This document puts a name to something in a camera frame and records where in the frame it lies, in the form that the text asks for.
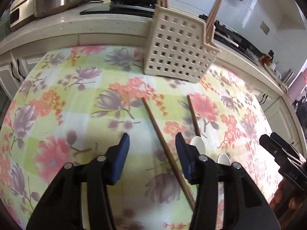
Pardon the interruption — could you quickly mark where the white lower cabinet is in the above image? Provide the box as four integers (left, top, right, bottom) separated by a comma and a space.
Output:
240, 77, 295, 137
0, 50, 48, 94

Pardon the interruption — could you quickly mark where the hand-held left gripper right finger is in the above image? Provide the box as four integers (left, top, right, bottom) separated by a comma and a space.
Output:
175, 132, 281, 230

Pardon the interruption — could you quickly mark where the white rice cooker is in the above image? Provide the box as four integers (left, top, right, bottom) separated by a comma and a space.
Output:
10, 0, 42, 31

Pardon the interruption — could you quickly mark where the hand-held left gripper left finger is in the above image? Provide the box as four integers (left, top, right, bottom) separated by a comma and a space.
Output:
26, 133, 130, 230

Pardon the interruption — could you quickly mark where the amber oil bottle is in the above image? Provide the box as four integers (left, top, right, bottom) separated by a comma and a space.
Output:
260, 50, 274, 65

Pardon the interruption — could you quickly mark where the beige perforated utensil basket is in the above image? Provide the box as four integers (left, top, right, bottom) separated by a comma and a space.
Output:
143, 5, 222, 83

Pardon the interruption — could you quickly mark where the black burner grate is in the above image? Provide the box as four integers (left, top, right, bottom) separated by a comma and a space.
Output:
110, 0, 156, 7

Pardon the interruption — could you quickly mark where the pink thermos bottle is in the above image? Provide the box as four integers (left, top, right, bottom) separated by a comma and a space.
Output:
288, 72, 307, 103

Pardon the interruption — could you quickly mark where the black glass gas cooktop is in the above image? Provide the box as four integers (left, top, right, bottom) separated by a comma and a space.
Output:
80, 0, 259, 65

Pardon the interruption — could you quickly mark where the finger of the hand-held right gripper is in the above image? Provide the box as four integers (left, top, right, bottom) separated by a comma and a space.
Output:
271, 132, 307, 160
259, 134, 301, 171

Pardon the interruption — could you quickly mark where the person's right hand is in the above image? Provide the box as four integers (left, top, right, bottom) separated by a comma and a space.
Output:
270, 180, 307, 212

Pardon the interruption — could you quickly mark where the floral tablecloth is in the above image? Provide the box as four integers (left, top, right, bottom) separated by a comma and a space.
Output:
0, 44, 303, 230

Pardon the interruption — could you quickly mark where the white ceramic spoon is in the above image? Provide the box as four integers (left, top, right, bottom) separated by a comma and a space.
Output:
217, 153, 231, 166
191, 136, 207, 155

